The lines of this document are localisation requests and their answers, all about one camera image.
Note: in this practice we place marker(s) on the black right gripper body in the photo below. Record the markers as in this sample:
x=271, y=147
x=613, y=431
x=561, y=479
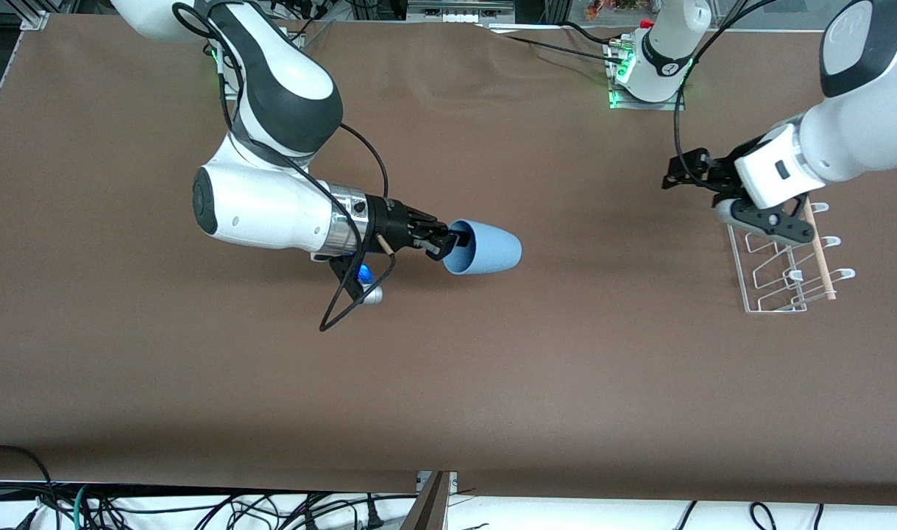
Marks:
x=394, y=224

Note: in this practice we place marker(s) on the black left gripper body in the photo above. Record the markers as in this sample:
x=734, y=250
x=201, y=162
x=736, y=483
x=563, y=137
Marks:
x=717, y=175

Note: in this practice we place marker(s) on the light blue plastic cup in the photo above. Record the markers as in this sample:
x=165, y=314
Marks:
x=492, y=250

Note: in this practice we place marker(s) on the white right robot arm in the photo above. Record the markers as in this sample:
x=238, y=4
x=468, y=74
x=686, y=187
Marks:
x=271, y=213

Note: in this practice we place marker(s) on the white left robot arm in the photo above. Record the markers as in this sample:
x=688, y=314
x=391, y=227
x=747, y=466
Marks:
x=860, y=140

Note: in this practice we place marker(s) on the brown table cover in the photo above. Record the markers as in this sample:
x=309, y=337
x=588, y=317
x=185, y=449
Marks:
x=448, y=368

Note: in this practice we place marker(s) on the white power strip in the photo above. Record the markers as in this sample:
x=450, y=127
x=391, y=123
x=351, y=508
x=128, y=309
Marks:
x=459, y=13

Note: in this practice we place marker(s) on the dark wooden beam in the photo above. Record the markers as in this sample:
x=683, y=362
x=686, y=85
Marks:
x=427, y=511

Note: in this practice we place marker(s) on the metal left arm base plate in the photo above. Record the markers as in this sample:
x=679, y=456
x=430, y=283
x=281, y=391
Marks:
x=676, y=105

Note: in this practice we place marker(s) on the metal table edge bracket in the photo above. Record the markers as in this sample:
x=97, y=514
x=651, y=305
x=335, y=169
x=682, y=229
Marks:
x=423, y=480

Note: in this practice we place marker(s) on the aluminium corner bracket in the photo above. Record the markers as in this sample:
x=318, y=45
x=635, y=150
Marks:
x=36, y=20

